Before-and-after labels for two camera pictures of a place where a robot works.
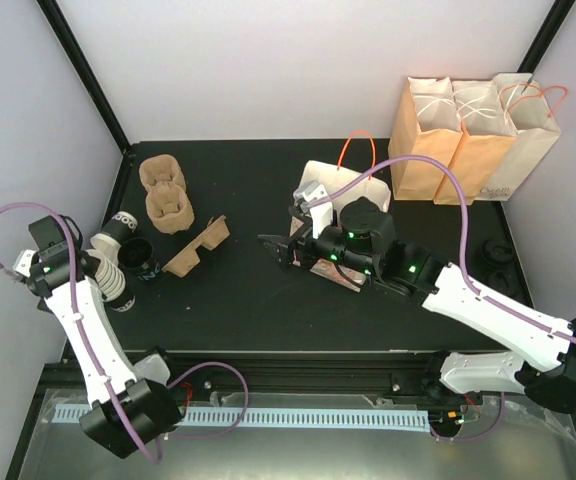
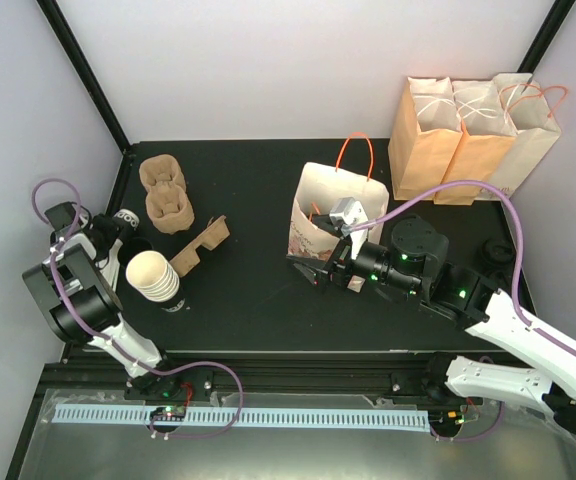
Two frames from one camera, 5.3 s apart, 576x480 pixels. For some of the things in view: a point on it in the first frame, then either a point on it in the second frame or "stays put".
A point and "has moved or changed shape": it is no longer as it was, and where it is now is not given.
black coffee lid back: x=498 y=250 stays put
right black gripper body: x=309 y=257 -> x=340 y=263
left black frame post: x=86 y=70 stays put
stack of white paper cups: x=109 y=274 has moved or changed shape
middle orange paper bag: x=488 y=133 stays put
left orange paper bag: x=426 y=122 stays put
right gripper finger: x=279 y=245 -> x=311 y=274
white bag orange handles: x=531 y=104 stays put
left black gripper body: x=96 y=261 -> x=108 y=234
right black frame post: x=546 y=36 stays put
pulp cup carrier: x=189 y=258 stays put
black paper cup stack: x=137 y=262 -> x=171 y=305
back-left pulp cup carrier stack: x=167 y=199 stays put
